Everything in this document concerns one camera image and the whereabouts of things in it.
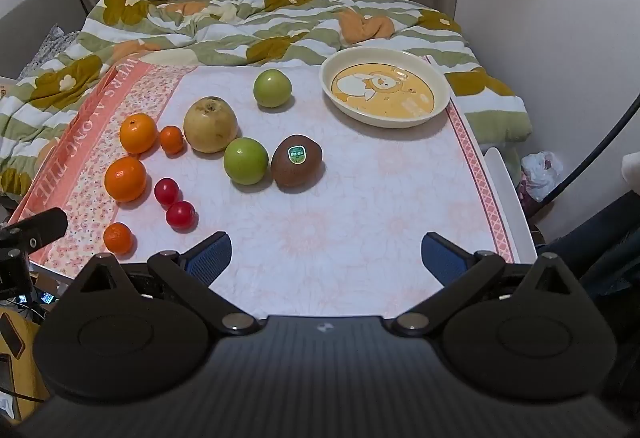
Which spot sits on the white plastic bag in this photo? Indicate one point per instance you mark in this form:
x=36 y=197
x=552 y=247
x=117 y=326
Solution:
x=540 y=173

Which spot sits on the cream plate with cartoon print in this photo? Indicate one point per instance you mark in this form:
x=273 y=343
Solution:
x=385 y=108

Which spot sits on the pink floral tablecloth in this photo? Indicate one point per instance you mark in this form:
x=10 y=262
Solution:
x=360 y=198

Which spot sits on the white table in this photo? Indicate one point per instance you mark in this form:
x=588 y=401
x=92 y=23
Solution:
x=505 y=198

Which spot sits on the green striped floral blanket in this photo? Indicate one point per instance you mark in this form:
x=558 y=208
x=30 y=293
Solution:
x=210 y=38

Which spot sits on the large orange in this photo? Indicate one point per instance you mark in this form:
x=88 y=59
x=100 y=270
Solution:
x=137 y=133
x=125 y=179

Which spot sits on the red cherry tomato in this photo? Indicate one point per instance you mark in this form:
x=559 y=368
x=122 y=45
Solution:
x=180 y=215
x=166 y=191

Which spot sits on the green apple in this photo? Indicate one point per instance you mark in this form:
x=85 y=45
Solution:
x=246 y=161
x=272 y=88

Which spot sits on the yellow-brown pear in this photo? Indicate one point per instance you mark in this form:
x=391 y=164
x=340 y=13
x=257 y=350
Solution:
x=210 y=125

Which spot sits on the brown kiwi with green sticker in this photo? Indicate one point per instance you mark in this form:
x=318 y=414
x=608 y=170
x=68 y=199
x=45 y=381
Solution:
x=296 y=168

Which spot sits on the grey patterned pillow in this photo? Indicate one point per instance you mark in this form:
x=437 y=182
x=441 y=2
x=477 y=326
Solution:
x=50 y=45

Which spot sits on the dark clothing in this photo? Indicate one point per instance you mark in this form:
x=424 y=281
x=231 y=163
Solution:
x=600 y=243

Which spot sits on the small mandarin orange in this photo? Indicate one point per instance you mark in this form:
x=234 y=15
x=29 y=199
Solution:
x=119 y=238
x=171 y=139

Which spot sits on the yellow box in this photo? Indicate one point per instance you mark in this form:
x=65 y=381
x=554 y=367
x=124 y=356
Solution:
x=20 y=368

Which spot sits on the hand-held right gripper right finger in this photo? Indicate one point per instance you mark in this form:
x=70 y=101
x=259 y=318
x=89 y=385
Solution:
x=440 y=258

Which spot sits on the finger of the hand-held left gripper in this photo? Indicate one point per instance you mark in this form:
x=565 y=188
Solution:
x=40 y=228

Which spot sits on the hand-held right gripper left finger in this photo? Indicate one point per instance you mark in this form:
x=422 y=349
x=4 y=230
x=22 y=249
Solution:
x=215 y=254

